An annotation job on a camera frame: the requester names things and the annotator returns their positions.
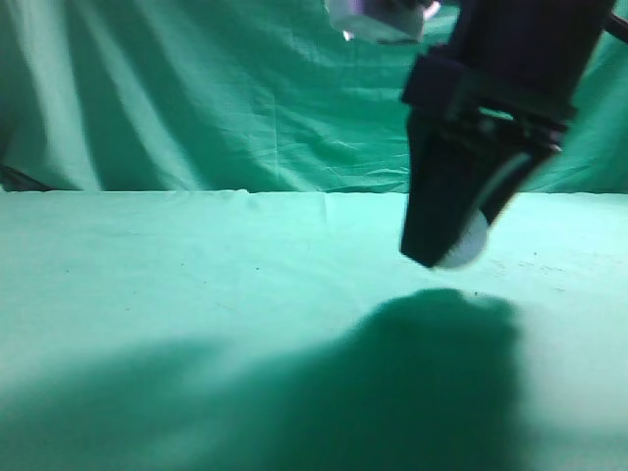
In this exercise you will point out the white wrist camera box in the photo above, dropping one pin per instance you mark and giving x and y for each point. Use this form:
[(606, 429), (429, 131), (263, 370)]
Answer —
[(382, 22)]

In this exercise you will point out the green table cloth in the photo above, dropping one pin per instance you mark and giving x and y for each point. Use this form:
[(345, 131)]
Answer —
[(227, 330)]

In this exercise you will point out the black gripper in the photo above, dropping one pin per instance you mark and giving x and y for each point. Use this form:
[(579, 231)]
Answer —
[(499, 88)]

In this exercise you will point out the green backdrop curtain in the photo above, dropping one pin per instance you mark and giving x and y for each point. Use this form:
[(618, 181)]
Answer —
[(196, 95)]

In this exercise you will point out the white dimpled golf ball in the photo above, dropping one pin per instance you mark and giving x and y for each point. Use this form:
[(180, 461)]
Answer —
[(469, 245)]

